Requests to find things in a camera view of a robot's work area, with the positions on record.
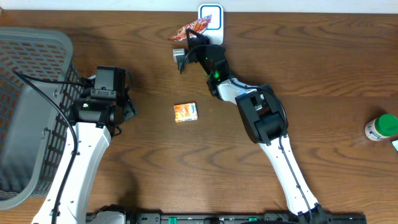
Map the red chocolate bar wrapper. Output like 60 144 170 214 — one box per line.
168 15 212 41

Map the small orange snack box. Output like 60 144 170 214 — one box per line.
174 102 198 123

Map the green lid jar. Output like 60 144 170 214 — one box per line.
364 114 397 141

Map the light green tissue pack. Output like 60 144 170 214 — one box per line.
392 140 398 151

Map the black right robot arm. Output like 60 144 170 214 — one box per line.
179 29 328 224

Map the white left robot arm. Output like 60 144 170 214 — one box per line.
32 66 137 223

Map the white barcode scanner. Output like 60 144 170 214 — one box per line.
198 3 224 45

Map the dark grey plastic basket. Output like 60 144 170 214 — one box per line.
1 27 83 210

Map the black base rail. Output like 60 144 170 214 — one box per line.
83 212 368 224

